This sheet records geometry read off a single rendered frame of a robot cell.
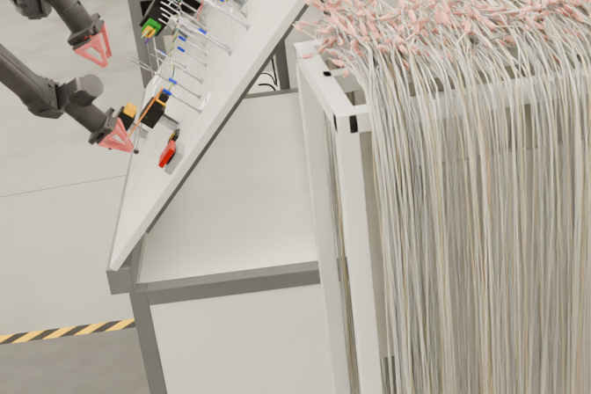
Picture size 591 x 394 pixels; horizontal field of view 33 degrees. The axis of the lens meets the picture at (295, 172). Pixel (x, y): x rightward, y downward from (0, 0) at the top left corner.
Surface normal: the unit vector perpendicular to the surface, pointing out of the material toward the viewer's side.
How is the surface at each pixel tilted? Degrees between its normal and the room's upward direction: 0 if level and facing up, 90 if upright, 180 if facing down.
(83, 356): 0
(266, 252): 0
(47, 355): 0
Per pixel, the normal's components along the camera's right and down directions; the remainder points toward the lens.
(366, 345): 0.18, 0.40
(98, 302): -0.11, -0.90
